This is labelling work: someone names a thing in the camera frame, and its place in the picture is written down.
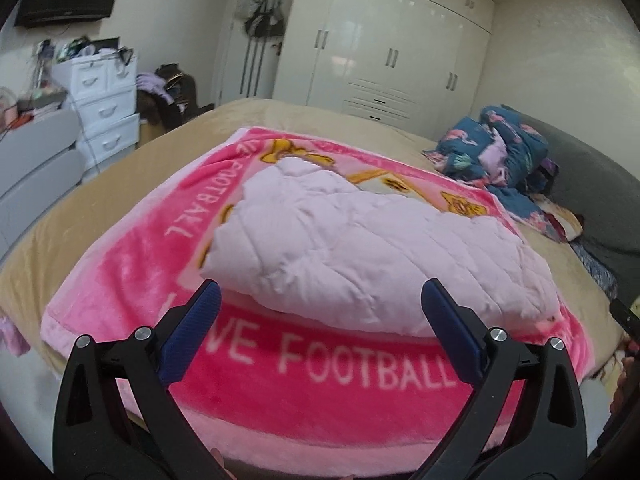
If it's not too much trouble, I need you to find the light pink cloth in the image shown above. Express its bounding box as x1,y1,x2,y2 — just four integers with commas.
0,316,32,357

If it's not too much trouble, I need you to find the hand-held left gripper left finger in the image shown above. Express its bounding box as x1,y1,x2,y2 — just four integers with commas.
52,278,236,480

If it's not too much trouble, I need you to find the pink printed blanket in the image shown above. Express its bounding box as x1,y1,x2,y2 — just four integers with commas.
40,126,585,462

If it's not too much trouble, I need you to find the white door with hanging bags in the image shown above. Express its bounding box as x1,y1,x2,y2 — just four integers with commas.
214,0,302,107

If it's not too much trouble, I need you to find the purple clothes pile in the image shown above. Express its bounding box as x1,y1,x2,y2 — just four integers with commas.
135,72,174,99

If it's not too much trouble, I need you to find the dark brown bag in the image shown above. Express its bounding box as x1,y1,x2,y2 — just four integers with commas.
152,63,200,128

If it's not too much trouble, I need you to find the clutter on drawer cabinet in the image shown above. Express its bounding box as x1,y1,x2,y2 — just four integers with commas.
29,36,137,67

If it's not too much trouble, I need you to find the grey padded headboard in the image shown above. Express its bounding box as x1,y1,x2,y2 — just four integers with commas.
504,106,640,288

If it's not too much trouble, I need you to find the pink quilted jacket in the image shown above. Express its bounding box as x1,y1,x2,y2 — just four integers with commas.
200,156,562,337

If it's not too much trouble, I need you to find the white wardrobe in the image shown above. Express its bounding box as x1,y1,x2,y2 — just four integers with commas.
271,0,497,134

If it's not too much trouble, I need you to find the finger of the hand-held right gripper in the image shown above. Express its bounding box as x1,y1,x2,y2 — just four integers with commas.
610,298,640,347

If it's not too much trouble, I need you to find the bed with beige sheet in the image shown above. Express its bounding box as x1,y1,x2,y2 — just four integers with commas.
0,97,628,401

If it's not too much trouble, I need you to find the person's left hand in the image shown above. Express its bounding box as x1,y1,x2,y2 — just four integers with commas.
210,451,235,480

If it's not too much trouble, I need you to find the person's right hand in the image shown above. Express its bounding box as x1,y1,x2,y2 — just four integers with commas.
611,355,636,412

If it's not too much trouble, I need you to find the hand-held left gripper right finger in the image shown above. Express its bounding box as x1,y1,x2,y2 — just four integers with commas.
411,277,587,480

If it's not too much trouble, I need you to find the dark blue patterned pillow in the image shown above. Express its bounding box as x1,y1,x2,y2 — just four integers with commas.
570,239,619,300

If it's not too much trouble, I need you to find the grey padded furniture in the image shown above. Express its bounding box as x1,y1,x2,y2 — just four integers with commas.
0,109,85,258

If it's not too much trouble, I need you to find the black cable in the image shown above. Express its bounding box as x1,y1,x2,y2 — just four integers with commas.
70,95,103,173

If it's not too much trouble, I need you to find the blue flamingo print quilt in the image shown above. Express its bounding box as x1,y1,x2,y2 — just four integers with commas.
421,105,585,244

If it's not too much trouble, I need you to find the white drawer cabinet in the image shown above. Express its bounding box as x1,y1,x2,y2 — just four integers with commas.
52,52,142,171

